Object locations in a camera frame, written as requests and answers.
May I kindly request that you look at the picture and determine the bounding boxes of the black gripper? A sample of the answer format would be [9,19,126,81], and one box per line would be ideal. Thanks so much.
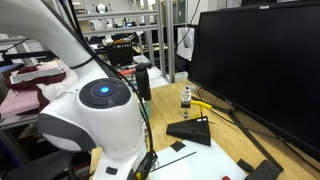
[133,150,159,180]

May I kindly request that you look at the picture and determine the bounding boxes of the long yellow T-handle hex key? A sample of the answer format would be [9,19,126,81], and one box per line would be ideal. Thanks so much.
[134,151,198,179]

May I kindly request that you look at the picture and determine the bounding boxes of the black triangular tool rack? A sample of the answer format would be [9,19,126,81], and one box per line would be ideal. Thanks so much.
[165,116,212,147]

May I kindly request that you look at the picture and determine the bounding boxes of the small black square pad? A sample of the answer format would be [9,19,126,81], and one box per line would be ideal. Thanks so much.
[170,140,187,153]

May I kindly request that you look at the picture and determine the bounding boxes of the white sheet mat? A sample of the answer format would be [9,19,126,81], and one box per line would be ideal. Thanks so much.
[148,137,248,180]

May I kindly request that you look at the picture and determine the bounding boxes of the black insulated water bottle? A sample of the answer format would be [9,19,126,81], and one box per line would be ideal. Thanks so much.
[134,62,153,101]

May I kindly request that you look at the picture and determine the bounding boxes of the stacked red blue boxes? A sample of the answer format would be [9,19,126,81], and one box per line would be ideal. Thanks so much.
[116,67,138,79]

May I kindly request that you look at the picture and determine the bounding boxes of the small black block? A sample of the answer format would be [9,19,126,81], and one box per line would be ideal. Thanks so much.
[236,158,255,174]

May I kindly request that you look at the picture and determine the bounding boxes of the black monitor stand leg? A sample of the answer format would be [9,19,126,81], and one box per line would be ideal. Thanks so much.
[190,95,285,173]

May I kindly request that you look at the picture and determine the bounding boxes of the dark grey office chair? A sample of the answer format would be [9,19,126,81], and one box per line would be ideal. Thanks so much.
[0,148,73,180]

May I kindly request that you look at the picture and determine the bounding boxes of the white cloth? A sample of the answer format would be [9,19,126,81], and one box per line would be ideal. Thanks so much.
[41,59,80,103]

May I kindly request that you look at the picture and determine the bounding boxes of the black foam block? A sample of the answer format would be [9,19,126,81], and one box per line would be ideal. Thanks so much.
[244,159,283,180]

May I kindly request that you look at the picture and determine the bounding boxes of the maroon cloth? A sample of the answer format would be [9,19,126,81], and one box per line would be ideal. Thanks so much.
[5,64,67,116]

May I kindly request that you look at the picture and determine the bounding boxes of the grey computer keyboard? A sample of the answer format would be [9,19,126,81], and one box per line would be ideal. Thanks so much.
[9,67,65,85]

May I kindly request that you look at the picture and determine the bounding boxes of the pink cloth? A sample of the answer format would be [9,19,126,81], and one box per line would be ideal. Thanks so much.
[0,62,42,118]

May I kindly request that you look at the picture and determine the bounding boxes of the large black computer monitor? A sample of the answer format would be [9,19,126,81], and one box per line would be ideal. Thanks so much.
[187,0,320,163]

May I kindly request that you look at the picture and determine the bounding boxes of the black horizontal bar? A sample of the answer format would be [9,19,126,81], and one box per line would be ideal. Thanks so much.
[0,49,60,68]

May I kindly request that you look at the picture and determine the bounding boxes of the black wire basket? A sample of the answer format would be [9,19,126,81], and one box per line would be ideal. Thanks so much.
[105,42,135,67]

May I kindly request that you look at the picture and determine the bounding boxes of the thin black monitor cable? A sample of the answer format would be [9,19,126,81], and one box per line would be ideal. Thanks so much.
[197,86,320,174]

